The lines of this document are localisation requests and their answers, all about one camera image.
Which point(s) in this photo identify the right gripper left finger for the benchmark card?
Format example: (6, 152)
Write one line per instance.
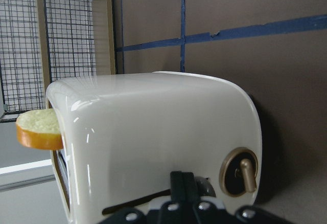
(176, 181)

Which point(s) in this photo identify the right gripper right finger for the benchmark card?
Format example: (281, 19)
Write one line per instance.
(191, 195)

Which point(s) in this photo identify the white two-slot toaster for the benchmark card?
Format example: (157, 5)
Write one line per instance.
(124, 134)

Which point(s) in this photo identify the yellow bread slice in toaster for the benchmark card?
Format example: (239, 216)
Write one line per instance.
(39, 129)

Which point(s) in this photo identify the wire basket with wooden shelf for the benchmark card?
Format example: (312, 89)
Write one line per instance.
(37, 36)

